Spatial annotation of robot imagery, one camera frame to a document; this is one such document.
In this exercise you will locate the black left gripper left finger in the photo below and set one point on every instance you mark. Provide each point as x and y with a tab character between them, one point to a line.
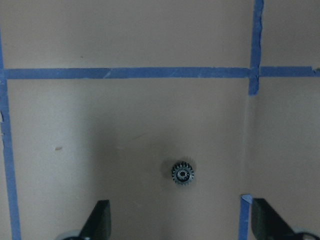
98	225

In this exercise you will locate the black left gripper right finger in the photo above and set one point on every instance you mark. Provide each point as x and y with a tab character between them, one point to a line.
267	224

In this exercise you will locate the small black bearing gear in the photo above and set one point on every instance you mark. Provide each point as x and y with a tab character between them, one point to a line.
182	173

